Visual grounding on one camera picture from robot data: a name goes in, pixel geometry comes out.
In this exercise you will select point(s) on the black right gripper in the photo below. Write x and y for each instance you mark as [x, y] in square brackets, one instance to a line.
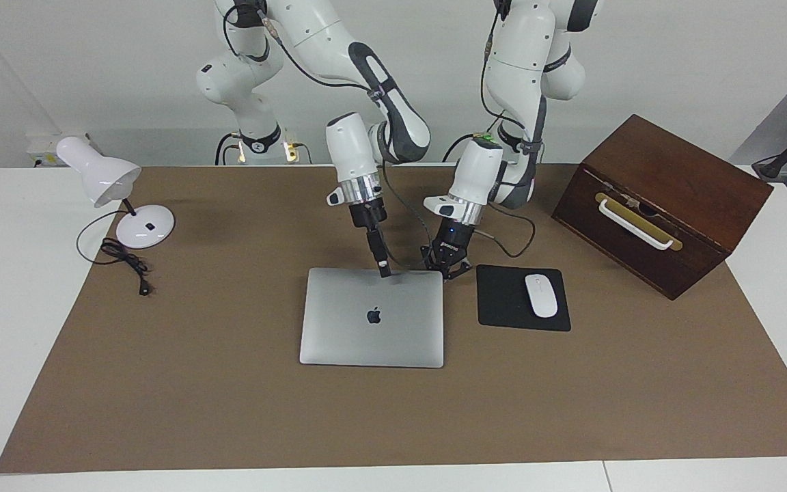
[368, 214]

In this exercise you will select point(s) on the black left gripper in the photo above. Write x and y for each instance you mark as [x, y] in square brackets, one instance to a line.
[451, 239]

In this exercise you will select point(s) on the silver laptop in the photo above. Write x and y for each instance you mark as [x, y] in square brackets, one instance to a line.
[339, 321]

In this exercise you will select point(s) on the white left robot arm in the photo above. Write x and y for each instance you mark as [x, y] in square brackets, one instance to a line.
[479, 171]

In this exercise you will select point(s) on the black mouse pad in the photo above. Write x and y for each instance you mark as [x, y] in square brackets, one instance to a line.
[499, 301]

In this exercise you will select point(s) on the white computer mouse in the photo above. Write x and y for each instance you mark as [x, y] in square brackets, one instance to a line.
[541, 297]

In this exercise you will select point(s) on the brown table mat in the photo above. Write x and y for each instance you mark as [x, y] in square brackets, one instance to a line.
[229, 410]

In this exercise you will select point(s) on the dark brown wooden box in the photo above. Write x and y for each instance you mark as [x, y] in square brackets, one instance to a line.
[708, 205]

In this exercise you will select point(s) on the white desk lamp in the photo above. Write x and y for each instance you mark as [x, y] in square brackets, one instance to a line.
[100, 171]

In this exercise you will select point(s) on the white wall socket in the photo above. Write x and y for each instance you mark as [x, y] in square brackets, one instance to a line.
[42, 147]

